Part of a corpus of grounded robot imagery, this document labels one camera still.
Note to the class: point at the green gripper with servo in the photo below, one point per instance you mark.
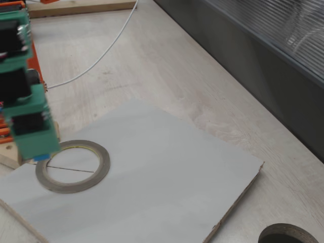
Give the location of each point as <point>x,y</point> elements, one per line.
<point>35,145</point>

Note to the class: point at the blue cube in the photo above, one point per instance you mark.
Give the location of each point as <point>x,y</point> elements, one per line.
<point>41,157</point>

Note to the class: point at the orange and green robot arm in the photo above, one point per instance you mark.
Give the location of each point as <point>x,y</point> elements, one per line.
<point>15,81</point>

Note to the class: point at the wooden base block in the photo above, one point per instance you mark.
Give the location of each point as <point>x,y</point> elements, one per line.
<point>7,153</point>

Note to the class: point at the white chipboard panel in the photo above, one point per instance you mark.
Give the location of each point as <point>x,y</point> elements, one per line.
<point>152,177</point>

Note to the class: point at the wooden plank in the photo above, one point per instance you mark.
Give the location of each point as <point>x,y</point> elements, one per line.
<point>83,8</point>

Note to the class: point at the translucent ribbed desk partition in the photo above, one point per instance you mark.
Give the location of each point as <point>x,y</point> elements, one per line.
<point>253,63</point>

